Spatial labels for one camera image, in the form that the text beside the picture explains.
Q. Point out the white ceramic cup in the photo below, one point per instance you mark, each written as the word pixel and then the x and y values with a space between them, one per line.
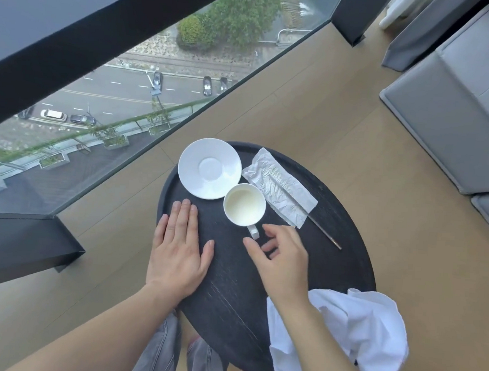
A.
pixel 242 214

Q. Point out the person's right thumb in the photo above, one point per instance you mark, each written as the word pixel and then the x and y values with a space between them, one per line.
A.
pixel 254 254

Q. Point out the grey sofa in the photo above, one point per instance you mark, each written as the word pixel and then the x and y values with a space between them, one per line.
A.
pixel 463 102

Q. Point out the person's right hand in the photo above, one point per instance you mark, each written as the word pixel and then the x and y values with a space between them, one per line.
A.
pixel 284 269

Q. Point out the person's left hand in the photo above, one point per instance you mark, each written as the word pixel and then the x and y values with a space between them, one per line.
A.
pixel 179 258

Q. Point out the black window post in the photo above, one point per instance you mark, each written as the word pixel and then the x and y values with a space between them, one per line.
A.
pixel 358 15

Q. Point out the black window beam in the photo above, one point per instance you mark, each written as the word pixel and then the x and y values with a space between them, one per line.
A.
pixel 71 33

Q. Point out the grey curtain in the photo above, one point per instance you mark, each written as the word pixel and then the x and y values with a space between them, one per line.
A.
pixel 426 33

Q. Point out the white car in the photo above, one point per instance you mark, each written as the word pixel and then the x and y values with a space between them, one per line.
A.
pixel 53 114

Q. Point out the white paper napkin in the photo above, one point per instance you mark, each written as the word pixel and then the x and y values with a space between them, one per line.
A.
pixel 284 190

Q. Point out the white sheer curtain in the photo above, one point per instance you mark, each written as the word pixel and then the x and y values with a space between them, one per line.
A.
pixel 397 8

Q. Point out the person's grey jeans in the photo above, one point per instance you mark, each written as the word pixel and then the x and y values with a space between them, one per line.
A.
pixel 161 353

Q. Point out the person's left little finger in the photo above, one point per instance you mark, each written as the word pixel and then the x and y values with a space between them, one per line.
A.
pixel 162 227

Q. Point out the white crumpled cloth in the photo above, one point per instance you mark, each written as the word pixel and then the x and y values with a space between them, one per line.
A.
pixel 355 337

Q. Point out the person's left middle finger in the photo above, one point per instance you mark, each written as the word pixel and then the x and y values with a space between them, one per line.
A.
pixel 184 221

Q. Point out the black window sill frame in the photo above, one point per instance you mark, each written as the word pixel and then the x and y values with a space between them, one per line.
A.
pixel 18 251

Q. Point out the person's left thumb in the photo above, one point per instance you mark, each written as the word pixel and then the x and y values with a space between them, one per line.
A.
pixel 208 251

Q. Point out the white ceramic saucer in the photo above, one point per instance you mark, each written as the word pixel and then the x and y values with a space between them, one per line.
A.
pixel 210 168

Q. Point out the thin metal stirring stick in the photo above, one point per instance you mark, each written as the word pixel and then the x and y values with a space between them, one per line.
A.
pixel 325 235

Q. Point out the dark car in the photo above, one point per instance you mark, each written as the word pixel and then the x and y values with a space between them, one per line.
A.
pixel 82 119
pixel 207 85
pixel 25 112
pixel 157 80
pixel 223 84

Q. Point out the person's right forearm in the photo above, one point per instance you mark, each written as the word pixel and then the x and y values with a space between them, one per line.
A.
pixel 289 345

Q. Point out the milk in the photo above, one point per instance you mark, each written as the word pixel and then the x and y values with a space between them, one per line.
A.
pixel 244 201

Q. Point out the person's left forearm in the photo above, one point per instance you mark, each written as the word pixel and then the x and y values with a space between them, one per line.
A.
pixel 88 333

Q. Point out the green trees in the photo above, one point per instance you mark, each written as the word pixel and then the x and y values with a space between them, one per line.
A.
pixel 235 15

